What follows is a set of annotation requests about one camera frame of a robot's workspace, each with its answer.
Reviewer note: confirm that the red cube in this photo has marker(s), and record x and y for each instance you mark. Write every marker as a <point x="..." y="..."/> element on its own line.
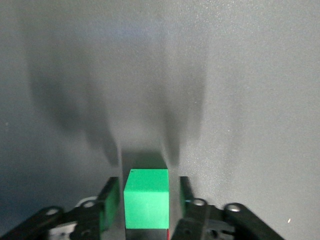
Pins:
<point x="168" y="235"/>

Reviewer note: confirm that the green cube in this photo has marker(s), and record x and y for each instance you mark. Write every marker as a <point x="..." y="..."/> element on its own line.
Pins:
<point x="146" y="200"/>

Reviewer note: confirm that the dark grey table mat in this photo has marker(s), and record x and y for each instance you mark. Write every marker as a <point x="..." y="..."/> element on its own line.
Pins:
<point x="225" y="100"/>

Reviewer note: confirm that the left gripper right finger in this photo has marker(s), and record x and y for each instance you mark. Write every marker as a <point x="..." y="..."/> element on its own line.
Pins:
<point x="200" y="220"/>

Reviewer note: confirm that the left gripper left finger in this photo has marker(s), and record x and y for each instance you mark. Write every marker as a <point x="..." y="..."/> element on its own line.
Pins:
<point x="107" y="207"/>

